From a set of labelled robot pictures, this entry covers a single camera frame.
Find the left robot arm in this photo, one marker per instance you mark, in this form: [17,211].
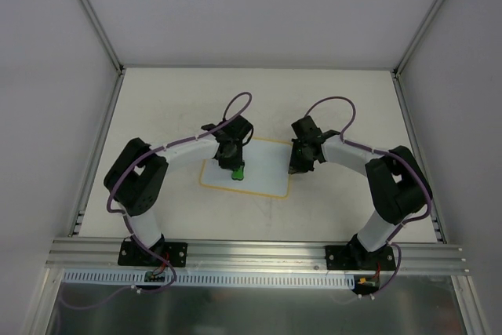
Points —
[135,180]

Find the aluminium mounting rail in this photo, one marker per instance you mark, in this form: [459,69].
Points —
[250,256]

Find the white slotted cable duct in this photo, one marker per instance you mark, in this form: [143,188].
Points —
[210,279]

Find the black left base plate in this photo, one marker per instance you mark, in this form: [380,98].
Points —
[132,255]

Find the yellow framed small whiteboard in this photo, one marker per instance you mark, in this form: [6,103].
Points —
[265,172]

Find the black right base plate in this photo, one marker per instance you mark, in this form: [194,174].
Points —
[340,258]

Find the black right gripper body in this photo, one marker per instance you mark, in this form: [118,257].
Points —
[300,158]

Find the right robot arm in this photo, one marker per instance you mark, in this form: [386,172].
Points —
[397,185]

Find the left aluminium frame post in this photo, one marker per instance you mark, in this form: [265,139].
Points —
[97,26]

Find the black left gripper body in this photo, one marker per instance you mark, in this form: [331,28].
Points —
[230,158]

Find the green bone-shaped eraser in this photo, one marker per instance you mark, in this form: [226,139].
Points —
[238,174]

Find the aluminium frame post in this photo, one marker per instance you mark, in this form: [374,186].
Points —
[97,26]
[418,35]

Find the right aluminium frame post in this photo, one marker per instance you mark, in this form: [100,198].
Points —
[418,35]

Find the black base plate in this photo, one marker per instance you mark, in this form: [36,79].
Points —
[132,255]
[340,258]

